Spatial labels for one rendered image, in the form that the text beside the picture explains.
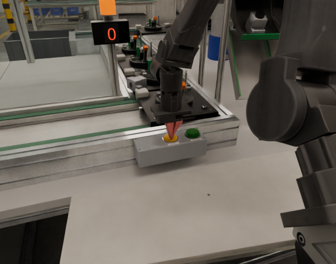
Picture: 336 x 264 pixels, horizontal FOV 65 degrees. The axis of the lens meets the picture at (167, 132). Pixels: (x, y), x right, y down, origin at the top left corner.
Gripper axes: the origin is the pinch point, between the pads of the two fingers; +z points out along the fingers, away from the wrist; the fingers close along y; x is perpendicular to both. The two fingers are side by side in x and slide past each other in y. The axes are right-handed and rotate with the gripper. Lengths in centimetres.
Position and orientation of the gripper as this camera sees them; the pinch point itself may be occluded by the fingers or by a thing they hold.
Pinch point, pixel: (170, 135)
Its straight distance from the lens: 76.8
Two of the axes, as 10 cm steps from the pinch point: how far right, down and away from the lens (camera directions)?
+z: 0.0, 8.5, 5.2
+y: -9.5, 1.5, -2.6
